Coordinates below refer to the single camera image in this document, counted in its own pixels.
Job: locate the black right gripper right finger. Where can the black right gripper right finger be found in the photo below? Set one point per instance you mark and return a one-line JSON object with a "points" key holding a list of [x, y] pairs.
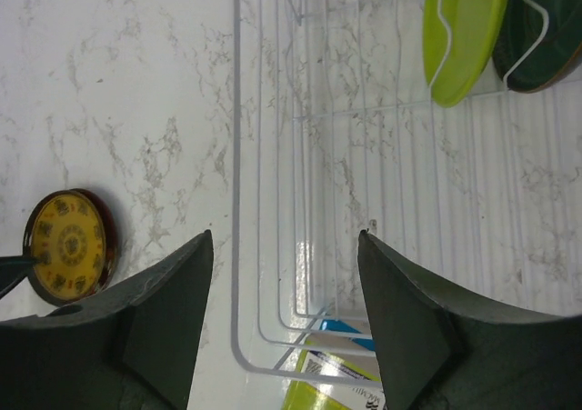
{"points": [[442, 346]]}

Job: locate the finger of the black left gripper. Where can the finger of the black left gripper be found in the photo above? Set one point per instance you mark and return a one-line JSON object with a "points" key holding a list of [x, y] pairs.
{"points": [[13, 269]]}

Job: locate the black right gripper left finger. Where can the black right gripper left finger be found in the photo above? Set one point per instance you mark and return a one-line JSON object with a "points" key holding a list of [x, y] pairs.
{"points": [[132, 346]]}

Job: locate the yellow brown patterned plate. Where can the yellow brown patterned plate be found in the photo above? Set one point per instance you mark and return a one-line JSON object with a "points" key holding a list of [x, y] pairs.
{"points": [[72, 235]]}

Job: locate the lime green plate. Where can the lime green plate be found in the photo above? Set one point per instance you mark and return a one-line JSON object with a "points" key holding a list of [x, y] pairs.
{"points": [[458, 38]]}

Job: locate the green cover book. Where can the green cover book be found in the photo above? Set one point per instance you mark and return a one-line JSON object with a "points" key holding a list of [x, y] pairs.
{"points": [[335, 342]]}

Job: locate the dark green plate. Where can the dark green plate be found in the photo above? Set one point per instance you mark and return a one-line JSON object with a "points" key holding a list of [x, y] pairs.
{"points": [[539, 43]]}

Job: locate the white wire dish rack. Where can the white wire dish rack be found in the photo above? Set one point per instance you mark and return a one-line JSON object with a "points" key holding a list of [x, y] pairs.
{"points": [[336, 133]]}

